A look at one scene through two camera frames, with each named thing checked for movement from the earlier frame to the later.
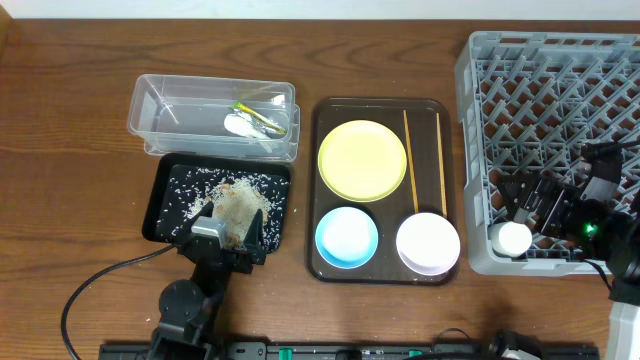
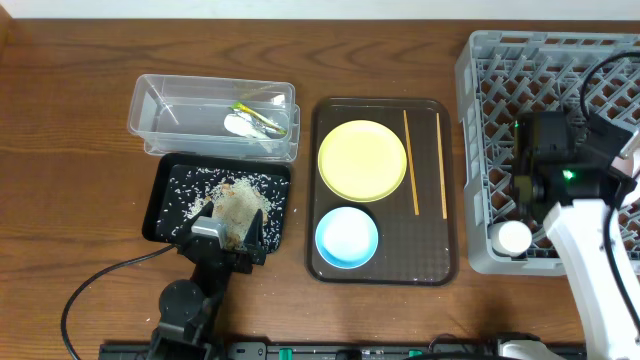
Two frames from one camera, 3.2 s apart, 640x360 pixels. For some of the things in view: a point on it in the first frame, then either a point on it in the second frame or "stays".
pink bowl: (428, 244) -> (629, 166)
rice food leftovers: (234, 196) stays
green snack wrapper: (239, 106) stays
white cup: (509, 239) stays
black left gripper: (226, 254) stays
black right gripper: (536, 201) -> (523, 187)
